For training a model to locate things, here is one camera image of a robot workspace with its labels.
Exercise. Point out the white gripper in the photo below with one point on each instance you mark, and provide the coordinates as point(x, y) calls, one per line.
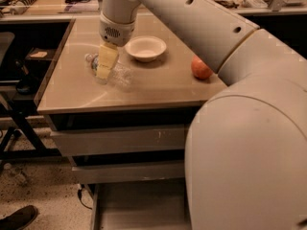
point(117, 33)

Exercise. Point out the clear plastic water bottle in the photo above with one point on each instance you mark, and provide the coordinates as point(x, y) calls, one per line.
point(120, 76)

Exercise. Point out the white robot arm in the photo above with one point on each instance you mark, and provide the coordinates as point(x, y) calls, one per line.
point(246, 149)

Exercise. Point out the grey drawer cabinet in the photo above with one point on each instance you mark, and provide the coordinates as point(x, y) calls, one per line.
point(162, 92)

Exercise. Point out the top grey drawer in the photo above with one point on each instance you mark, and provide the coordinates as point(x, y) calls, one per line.
point(119, 140)

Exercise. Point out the grey drawer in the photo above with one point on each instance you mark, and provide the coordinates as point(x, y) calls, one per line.
point(129, 172)
point(119, 140)

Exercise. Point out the middle grey drawer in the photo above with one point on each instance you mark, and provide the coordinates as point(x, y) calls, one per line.
point(129, 172)

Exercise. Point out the open bottom drawer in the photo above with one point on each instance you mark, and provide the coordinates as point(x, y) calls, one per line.
point(141, 205)

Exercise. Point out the white paper bowl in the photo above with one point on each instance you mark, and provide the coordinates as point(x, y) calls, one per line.
point(145, 48)

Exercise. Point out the red apple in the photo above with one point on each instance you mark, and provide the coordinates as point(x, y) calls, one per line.
point(199, 69)

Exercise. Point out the dark shoe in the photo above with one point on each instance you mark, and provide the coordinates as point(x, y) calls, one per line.
point(19, 219)

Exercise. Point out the black desk frame left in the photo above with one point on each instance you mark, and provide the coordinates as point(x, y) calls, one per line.
point(21, 126)

